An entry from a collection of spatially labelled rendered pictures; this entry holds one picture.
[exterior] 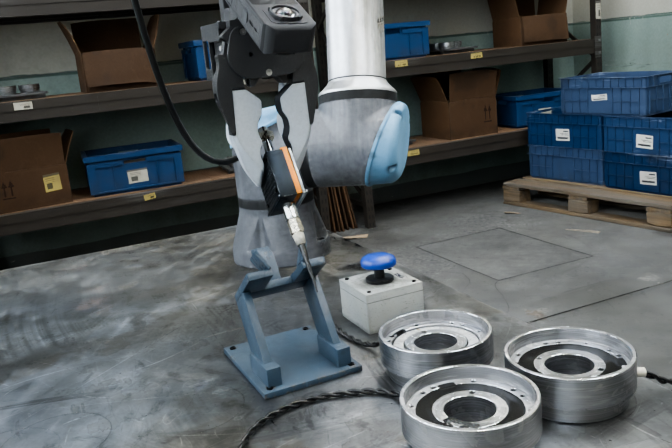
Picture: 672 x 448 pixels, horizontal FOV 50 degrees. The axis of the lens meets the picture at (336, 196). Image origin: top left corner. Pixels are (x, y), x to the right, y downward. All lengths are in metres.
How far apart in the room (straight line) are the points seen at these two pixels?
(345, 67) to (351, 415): 0.55
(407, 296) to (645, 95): 3.62
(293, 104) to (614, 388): 0.36
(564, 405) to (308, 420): 0.21
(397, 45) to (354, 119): 3.56
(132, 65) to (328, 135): 3.02
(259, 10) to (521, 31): 4.53
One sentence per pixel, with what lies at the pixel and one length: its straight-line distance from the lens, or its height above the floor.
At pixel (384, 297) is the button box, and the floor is 0.84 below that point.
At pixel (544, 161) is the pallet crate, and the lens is 4.87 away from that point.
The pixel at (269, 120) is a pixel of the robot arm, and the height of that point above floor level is 1.01.
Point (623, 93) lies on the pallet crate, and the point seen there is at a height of 0.70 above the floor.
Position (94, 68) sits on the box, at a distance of 3.96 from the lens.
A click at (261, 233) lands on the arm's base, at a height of 0.85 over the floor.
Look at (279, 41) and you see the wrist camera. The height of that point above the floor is 1.11.
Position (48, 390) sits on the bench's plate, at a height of 0.80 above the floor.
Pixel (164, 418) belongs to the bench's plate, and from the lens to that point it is 0.68.
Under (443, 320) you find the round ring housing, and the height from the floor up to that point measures 0.83.
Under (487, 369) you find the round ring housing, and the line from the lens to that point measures 0.62.
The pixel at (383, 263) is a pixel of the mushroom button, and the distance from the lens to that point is 0.80.
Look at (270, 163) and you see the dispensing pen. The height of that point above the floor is 1.01.
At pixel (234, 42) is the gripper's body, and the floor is 1.12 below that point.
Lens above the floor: 1.11
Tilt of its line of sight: 12 degrees down
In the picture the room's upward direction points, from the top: 6 degrees counter-clockwise
